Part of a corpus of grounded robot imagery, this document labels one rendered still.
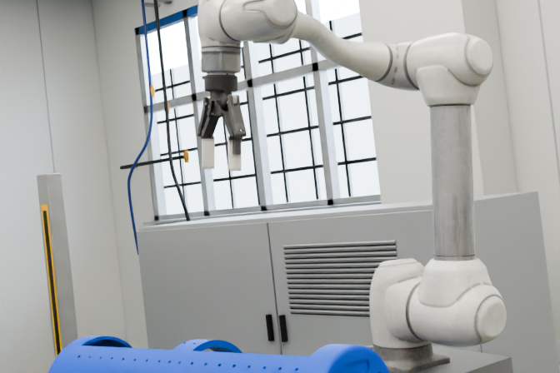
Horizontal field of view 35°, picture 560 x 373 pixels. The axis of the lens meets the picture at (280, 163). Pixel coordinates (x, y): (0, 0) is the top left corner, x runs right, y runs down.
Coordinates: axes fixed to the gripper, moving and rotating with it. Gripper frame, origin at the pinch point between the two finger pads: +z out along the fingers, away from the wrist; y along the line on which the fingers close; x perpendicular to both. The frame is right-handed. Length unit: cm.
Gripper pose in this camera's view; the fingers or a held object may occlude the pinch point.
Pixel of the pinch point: (221, 165)
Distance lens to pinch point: 200.4
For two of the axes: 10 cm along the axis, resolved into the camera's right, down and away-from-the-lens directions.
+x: -8.7, 0.1, -5.0
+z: 0.0, 10.0, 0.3
